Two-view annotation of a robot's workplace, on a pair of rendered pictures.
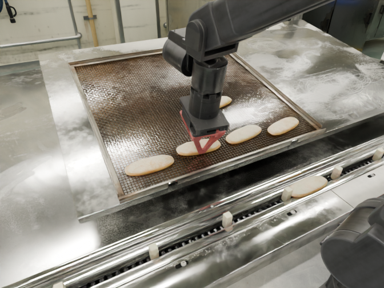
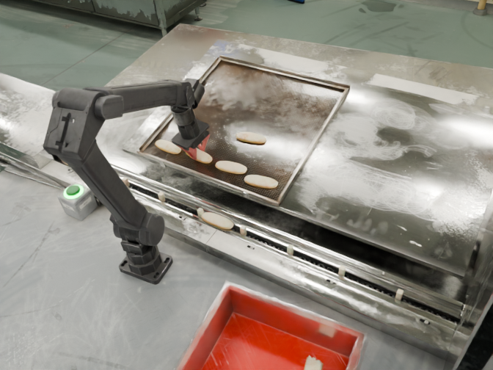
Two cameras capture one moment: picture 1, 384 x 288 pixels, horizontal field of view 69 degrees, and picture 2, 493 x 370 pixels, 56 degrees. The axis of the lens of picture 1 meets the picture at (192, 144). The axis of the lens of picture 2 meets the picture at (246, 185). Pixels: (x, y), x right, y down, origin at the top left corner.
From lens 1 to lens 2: 117 cm
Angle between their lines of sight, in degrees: 47
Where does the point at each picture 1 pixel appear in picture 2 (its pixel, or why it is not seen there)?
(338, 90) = (363, 194)
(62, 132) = not seen: hidden behind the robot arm
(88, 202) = (130, 144)
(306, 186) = (213, 218)
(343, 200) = (210, 237)
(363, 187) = (232, 244)
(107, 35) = not seen: outside the picture
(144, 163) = (165, 143)
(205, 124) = (177, 139)
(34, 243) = (116, 149)
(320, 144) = (296, 222)
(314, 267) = (161, 246)
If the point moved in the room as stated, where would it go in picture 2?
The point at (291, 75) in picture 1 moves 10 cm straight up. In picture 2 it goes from (351, 155) to (353, 126)
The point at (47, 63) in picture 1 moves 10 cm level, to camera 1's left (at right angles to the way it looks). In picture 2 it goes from (213, 49) to (200, 40)
